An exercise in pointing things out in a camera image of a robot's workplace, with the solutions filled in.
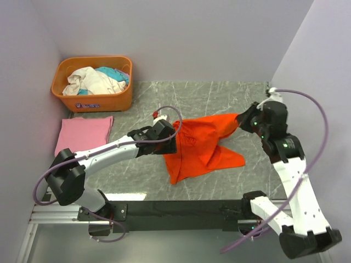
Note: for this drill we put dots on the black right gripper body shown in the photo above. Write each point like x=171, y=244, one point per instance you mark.
x=258, y=127

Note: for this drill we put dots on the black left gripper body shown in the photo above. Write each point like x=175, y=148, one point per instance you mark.
x=168, y=146

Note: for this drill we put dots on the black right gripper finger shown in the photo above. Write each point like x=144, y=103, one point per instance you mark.
x=253, y=110
x=244, y=121

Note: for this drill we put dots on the orange t shirt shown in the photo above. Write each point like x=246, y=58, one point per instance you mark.
x=198, y=149

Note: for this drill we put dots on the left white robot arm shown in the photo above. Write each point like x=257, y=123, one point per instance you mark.
x=69, y=171

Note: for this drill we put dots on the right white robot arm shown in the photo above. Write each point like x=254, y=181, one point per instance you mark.
x=299, y=222

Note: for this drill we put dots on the orange plastic laundry tub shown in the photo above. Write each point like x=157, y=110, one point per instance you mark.
x=93, y=103

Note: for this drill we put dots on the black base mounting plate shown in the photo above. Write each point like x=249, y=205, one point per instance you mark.
x=226, y=215

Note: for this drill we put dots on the folded pink t shirt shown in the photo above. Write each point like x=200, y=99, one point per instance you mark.
x=81, y=134

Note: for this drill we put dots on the teal garment in tub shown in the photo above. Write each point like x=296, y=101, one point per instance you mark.
x=112, y=72

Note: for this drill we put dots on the white cream garment in tub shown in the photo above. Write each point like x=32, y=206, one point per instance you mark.
x=74, y=83

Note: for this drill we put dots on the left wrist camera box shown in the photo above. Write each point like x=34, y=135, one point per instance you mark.
x=157, y=117

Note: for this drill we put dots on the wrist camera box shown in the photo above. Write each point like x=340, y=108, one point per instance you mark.
x=272, y=95
x=157, y=117

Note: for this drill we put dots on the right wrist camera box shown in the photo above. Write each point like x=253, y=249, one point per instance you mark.
x=272, y=95

